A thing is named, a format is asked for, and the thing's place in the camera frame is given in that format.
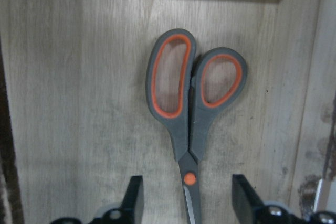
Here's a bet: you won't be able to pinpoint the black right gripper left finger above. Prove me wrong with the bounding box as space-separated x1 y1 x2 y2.
120 175 144 223

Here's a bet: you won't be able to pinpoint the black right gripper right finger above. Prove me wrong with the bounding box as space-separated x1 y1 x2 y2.
232 174 265 223

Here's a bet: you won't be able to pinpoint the white drawer handle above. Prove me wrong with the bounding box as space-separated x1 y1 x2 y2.
313 179 335 212

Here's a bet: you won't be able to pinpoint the grey orange handled scissors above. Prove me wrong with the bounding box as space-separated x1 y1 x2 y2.
145 28 247 223

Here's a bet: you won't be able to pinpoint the wooden drawer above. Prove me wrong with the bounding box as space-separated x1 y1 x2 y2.
1 0 335 223

